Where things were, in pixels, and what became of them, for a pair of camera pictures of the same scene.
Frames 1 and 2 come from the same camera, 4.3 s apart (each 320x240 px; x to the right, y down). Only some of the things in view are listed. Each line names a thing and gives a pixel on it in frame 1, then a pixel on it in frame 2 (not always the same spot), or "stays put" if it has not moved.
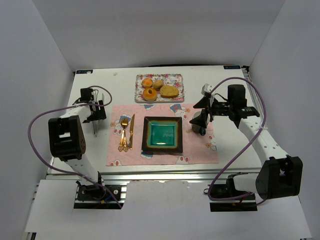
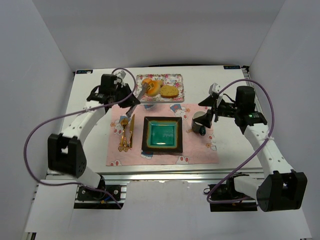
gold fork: (123, 146) stays put
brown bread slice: (169, 91) stays put
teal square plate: (162, 134) stays put
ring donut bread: (148, 96) to (154, 86)
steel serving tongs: (96, 123) to (145, 87)
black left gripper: (97, 116) to (123, 93)
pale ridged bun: (157, 84) stays put
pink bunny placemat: (197, 149) stays put
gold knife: (131, 128) stays put
